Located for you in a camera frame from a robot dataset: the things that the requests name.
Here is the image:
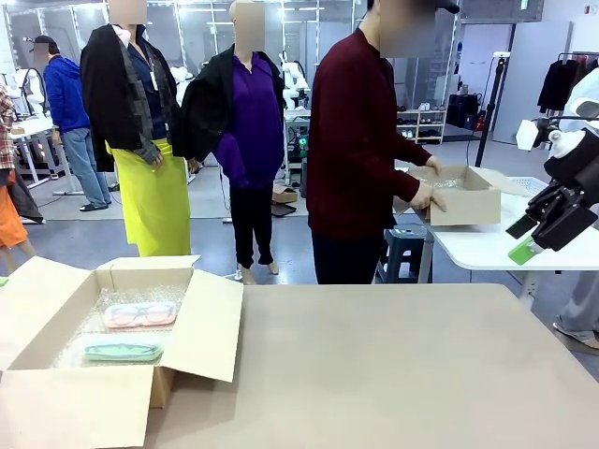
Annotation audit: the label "black clothes rack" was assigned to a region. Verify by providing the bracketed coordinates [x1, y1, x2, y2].
[535, 51, 599, 116]

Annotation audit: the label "bubble wrap in small box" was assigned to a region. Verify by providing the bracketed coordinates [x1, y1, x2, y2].
[420, 175, 469, 191]

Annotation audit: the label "white shoe shelf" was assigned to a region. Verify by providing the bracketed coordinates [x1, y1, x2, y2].
[395, 102, 448, 145]

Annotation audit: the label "person's right forearm maroon sleeve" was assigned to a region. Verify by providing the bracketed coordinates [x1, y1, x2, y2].
[369, 163, 420, 205]

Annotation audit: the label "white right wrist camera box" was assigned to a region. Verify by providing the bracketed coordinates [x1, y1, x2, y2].
[516, 119, 545, 152]

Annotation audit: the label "black hanging jacket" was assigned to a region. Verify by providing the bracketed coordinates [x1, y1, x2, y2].
[536, 59, 579, 113]

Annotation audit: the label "black tripod stand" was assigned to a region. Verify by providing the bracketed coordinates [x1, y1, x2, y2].
[475, 53, 511, 168]

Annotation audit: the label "person in light blue shirt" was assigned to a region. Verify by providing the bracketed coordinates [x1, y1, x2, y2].
[554, 67, 599, 350]

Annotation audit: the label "large cardboard box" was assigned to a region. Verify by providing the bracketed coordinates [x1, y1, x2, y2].
[0, 254, 244, 449]

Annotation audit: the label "mannequin with yellow apron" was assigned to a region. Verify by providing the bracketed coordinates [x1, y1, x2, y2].
[79, 0, 196, 258]

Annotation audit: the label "small cardboard box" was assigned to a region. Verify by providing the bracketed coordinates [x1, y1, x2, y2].
[404, 164, 503, 227]

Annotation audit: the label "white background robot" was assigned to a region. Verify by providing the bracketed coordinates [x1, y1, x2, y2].
[170, 65, 193, 94]
[279, 53, 310, 111]
[13, 67, 46, 118]

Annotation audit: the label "mannequin with purple shirt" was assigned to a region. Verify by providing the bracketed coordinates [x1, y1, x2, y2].
[180, 0, 286, 285]

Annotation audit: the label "person's right hand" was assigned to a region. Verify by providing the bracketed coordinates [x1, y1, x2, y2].
[409, 180, 448, 212]

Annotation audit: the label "pink glasses case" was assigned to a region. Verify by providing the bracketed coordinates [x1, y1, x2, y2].
[103, 301, 180, 329]

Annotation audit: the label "white side table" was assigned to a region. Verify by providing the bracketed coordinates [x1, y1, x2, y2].
[390, 158, 599, 284]

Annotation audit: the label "clear bubble wrap sheet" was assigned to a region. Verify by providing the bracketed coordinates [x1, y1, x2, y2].
[51, 282, 188, 370]

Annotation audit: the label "person's left forearm maroon sleeve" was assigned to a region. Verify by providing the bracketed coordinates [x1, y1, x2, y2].
[397, 135, 432, 166]

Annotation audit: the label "black bags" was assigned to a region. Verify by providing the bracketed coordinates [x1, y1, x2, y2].
[446, 93, 483, 130]

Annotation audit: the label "cardboard box on floor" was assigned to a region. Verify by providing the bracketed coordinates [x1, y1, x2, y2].
[272, 183, 300, 205]

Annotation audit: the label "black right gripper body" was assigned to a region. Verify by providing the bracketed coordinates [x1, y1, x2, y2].
[542, 130, 599, 207]

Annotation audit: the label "person in blue hoodie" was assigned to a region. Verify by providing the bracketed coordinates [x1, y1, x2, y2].
[32, 35, 113, 212]

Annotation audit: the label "person in maroon sweater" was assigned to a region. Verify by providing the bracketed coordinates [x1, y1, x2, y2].
[306, 0, 462, 285]

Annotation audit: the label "mint green glasses case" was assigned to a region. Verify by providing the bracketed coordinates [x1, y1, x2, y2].
[83, 342, 165, 363]

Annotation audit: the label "grey blue plastic stool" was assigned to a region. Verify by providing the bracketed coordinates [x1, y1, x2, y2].
[376, 223, 430, 284]

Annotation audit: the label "white desk with metal legs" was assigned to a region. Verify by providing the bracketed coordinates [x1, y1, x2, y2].
[8, 116, 76, 196]

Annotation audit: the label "white plastic basket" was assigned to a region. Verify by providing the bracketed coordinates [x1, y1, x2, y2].
[489, 175, 548, 198]

